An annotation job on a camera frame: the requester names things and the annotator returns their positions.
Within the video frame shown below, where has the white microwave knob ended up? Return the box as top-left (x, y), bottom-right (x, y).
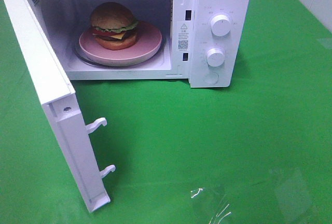
top-left (210, 12), bottom-right (231, 37)
top-left (206, 48), bottom-right (225, 67)

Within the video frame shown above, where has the lower white microwave knob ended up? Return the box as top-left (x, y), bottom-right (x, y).
top-left (206, 48), bottom-right (225, 67)

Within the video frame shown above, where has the white microwave door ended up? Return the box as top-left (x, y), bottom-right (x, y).
top-left (4, 0), bottom-right (116, 212)

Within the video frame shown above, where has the white microwave oven body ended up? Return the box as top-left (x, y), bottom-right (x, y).
top-left (32, 0), bottom-right (249, 88)

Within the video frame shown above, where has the pink speckled plate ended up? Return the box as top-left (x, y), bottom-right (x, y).
top-left (78, 21), bottom-right (162, 67)

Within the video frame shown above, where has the round white door-release button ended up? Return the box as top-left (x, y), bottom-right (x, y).
top-left (203, 72), bottom-right (219, 85)

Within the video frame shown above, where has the burger with lettuce and cheese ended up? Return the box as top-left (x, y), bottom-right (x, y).
top-left (90, 2), bottom-right (139, 50)

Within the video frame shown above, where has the green table cloth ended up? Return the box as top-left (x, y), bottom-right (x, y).
top-left (1, 0), bottom-right (331, 223)

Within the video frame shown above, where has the upper white microwave knob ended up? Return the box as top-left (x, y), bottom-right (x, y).
top-left (210, 12), bottom-right (231, 37)

